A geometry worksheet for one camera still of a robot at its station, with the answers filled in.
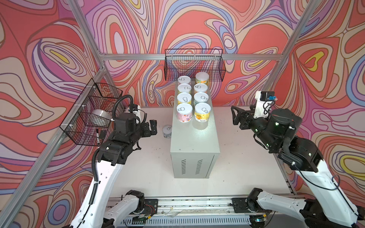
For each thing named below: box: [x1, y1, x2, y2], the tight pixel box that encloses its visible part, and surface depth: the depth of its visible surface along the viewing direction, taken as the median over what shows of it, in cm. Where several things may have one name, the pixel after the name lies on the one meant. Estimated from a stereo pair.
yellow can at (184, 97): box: [176, 92, 193, 105], surface depth 70 cm
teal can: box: [193, 91, 210, 106], surface depth 70 cm
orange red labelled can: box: [193, 83, 208, 94], surface depth 75 cm
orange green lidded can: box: [195, 71, 210, 86], surface depth 78 cm
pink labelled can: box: [177, 75, 192, 85], surface depth 80 cm
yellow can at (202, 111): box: [194, 102, 212, 123], surface depth 65 cm
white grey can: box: [176, 102, 193, 124], surface depth 66 cm
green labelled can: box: [177, 83, 192, 95], surface depth 75 cm
